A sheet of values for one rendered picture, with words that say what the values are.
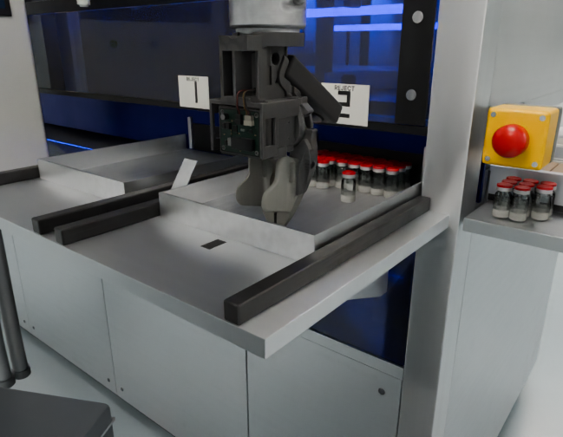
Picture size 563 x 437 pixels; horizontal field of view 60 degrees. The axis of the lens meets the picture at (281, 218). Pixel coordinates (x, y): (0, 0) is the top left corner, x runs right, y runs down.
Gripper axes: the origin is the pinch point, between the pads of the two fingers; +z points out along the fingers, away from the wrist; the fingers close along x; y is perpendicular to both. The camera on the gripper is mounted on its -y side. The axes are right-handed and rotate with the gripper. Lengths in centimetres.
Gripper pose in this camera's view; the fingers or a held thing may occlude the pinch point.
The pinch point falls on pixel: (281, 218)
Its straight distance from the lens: 56.7
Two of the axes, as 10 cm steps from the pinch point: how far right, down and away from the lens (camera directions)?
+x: 7.8, 2.1, -5.9
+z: 0.0, 9.4, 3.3
